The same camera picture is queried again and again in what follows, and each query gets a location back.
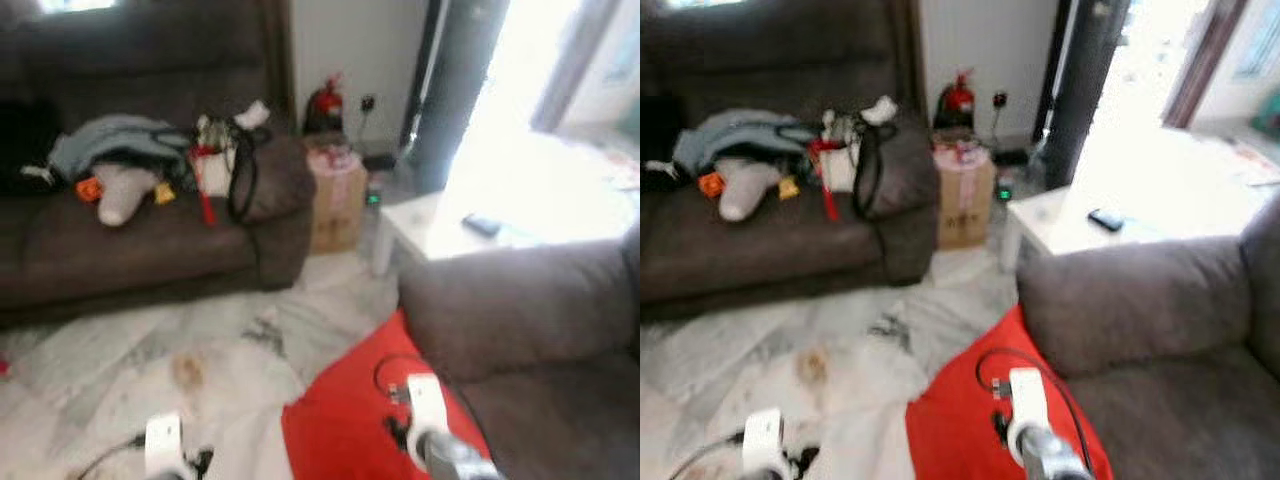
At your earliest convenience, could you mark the red pillow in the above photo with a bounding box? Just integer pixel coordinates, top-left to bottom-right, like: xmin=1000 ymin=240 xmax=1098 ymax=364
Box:
xmin=905 ymin=305 xmax=1114 ymax=480
xmin=281 ymin=310 xmax=493 ymax=480

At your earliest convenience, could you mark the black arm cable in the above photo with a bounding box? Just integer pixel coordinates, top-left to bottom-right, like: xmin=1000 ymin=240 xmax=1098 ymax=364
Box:
xmin=373 ymin=352 xmax=473 ymax=426
xmin=975 ymin=347 xmax=1096 ymax=471
xmin=75 ymin=433 xmax=149 ymax=480
xmin=668 ymin=429 xmax=746 ymax=480

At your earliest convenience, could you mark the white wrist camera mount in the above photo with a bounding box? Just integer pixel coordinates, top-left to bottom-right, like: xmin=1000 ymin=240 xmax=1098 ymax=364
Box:
xmin=742 ymin=408 xmax=786 ymax=480
xmin=1008 ymin=367 xmax=1049 ymax=451
xmin=407 ymin=373 xmax=451 ymax=451
xmin=145 ymin=415 xmax=188 ymax=480

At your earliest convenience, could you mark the teal plastic stool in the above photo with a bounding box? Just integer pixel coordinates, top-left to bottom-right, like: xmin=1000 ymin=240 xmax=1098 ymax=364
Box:
xmin=1250 ymin=88 xmax=1280 ymax=141

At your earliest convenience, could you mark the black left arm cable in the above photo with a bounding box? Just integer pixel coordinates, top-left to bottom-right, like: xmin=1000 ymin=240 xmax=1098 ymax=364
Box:
xmin=668 ymin=429 xmax=746 ymax=480
xmin=75 ymin=433 xmax=149 ymax=480

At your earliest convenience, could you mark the grey jacket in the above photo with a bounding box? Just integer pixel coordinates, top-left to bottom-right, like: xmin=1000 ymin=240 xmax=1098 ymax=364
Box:
xmin=672 ymin=108 xmax=816 ymax=179
xmin=48 ymin=113 xmax=191 ymax=186

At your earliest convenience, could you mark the white handbag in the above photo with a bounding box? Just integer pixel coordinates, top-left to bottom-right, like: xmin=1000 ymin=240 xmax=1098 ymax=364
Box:
xmin=193 ymin=113 xmax=241 ymax=198
xmin=818 ymin=108 xmax=863 ymax=194

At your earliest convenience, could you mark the red tassel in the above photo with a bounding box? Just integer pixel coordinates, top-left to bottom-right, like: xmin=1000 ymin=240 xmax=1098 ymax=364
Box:
xmin=190 ymin=145 xmax=218 ymax=226
xmin=810 ymin=140 xmax=841 ymax=221

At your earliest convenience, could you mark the cardboard box with red tape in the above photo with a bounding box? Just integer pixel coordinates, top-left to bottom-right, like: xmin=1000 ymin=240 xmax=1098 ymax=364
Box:
xmin=308 ymin=160 xmax=368 ymax=208
xmin=935 ymin=155 xmax=997 ymax=204

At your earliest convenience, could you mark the plain brown cardboard box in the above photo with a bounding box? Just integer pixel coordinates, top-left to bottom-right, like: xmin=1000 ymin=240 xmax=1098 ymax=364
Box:
xmin=937 ymin=198 xmax=995 ymax=249
xmin=310 ymin=203 xmax=366 ymax=254

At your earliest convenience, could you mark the brown door frame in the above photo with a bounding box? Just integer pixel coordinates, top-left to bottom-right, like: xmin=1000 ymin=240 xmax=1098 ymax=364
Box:
xmin=530 ymin=0 xmax=621 ymax=131
xmin=1163 ymin=0 xmax=1251 ymax=129

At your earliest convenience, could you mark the black bag strap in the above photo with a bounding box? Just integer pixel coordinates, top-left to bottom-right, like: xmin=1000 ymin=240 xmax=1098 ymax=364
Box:
xmin=852 ymin=120 xmax=898 ymax=219
xmin=227 ymin=125 xmax=273 ymax=223

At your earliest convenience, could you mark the white coffee table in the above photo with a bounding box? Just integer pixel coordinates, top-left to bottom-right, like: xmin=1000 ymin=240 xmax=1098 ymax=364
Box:
xmin=1000 ymin=125 xmax=1280 ymax=271
xmin=372 ymin=130 xmax=641 ymax=276

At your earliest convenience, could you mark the beige soft bundle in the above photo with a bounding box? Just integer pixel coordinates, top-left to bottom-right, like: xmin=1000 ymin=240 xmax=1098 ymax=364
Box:
xmin=97 ymin=163 xmax=161 ymax=227
xmin=718 ymin=157 xmax=784 ymax=222

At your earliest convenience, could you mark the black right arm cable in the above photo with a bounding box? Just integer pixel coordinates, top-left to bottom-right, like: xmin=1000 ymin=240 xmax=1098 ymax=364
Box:
xmin=975 ymin=347 xmax=1096 ymax=471
xmin=373 ymin=352 xmax=473 ymax=426

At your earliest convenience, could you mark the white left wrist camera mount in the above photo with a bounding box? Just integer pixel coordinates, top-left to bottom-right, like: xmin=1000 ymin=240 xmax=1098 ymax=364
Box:
xmin=742 ymin=408 xmax=786 ymax=480
xmin=145 ymin=415 xmax=188 ymax=480

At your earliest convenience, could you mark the black cloth item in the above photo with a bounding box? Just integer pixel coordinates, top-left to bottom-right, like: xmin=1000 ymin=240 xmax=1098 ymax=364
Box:
xmin=0 ymin=100 xmax=61 ymax=196
xmin=640 ymin=93 xmax=686 ymax=191

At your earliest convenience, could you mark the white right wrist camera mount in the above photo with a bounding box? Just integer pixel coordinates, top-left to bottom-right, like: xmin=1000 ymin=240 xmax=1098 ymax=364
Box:
xmin=1008 ymin=367 xmax=1049 ymax=451
xmin=407 ymin=373 xmax=451 ymax=451

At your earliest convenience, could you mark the dark brown fabric sofa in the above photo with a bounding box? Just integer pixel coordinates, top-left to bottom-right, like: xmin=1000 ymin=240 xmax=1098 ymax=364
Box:
xmin=640 ymin=0 xmax=941 ymax=321
xmin=0 ymin=0 xmax=317 ymax=326

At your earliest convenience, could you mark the dark door leaf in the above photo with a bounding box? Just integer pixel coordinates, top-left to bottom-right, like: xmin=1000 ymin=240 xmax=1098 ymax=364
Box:
xmin=1040 ymin=0 xmax=1131 ymax=189
xmin=405 ymin=0 xmax=511 ymax=193

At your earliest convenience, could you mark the pink packets pile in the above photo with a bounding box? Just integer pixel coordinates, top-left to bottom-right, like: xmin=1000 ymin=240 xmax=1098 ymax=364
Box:
xmin=310 ymin=140 xmax=361 ymax=173
xmin=935 ymin=135 xmax=986 ymax=167

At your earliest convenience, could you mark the grey brown two-seat sofa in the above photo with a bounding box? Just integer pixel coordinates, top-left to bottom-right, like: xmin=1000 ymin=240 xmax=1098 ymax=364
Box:
xmin=1017 ymin=195 xmax=1280 ymax=480
xmin=397 ymin=225 xmax=641 ymax=480

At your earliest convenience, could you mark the red fire extinguisher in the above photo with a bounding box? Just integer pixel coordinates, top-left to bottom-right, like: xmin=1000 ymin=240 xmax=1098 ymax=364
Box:
xmin=303 ymin=72 xmax=346 ymax=136
xmin=937 ymin=68 xmax=976 ymax=131

